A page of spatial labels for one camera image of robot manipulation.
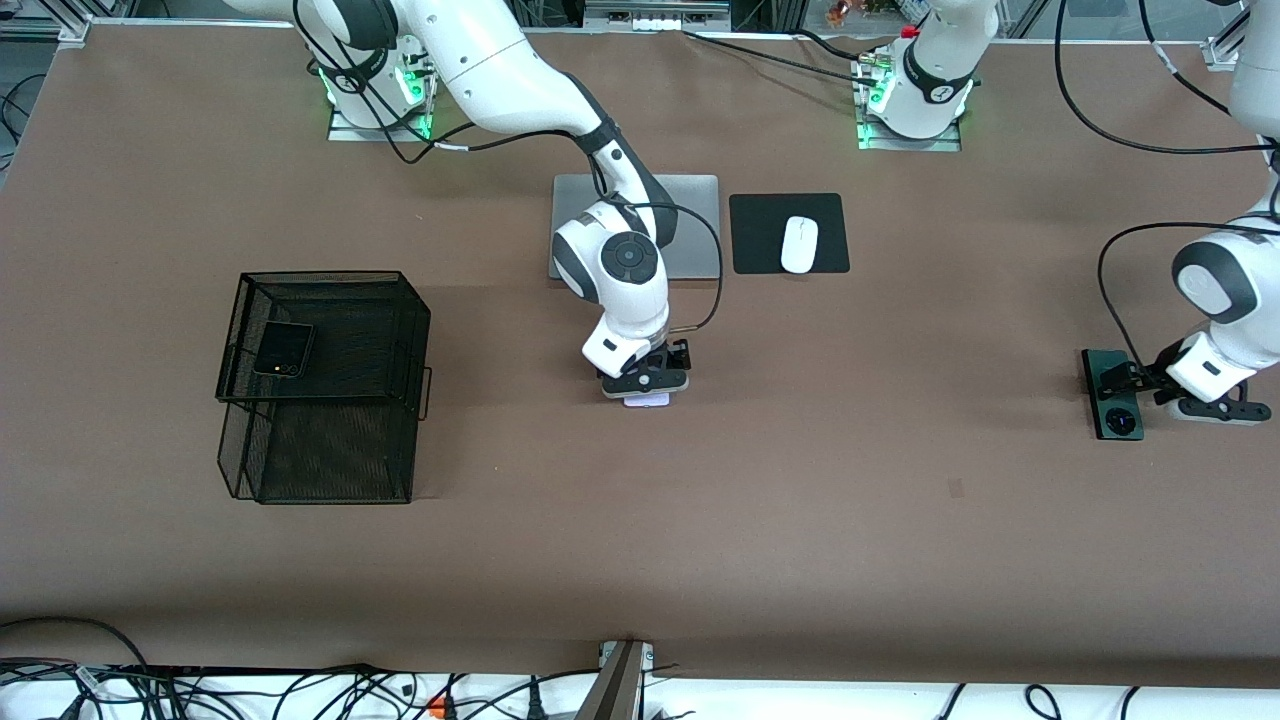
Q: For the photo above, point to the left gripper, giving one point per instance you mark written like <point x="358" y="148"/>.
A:
<point x="1149" y="378"/>

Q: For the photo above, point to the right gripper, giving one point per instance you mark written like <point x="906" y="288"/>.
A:
<point x="674" y="354"/>

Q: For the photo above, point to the lilac flip phone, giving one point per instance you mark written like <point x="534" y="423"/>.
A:
<point x="647" y="401"/>

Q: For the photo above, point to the green phone round camera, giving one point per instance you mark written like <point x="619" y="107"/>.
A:
<point x="1120" y="422"/>

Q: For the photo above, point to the black flip phone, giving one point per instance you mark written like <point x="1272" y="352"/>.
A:
<point x="285" y="348"/>

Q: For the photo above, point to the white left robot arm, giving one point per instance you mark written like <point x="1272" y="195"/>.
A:
<point x="935" y="70"/>

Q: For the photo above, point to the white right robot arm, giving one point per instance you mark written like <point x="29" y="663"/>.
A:
<point x="500" y="70"/>

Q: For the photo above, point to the black mouse pad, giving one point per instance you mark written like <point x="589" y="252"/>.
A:
<point x="755" y="240"/>

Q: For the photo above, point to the silver closed laptop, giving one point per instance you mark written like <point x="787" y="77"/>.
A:
<point x="693" y="192"/>

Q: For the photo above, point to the white computer mouse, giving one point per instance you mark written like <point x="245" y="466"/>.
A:
<point x="800" y="245"/>

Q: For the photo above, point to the black mesh two-tier tray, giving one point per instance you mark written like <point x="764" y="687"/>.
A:
<point x="330" y="450"/>

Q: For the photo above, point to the grey socket strip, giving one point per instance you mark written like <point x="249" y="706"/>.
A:
<point x="655" y="22"/>

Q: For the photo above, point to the small orange background object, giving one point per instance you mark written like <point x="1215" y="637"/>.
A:
<point x="838" y="12"/>

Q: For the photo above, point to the grey metal camera bracket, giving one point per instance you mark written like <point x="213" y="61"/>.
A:
<point x="615" y="690"/>

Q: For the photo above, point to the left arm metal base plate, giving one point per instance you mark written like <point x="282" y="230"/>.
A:
<point x="900" y="146"/>

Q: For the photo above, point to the aluminium frame profile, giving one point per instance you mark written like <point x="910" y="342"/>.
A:
<point x="70" y="30"/>
<point x="1225" y="50"/>

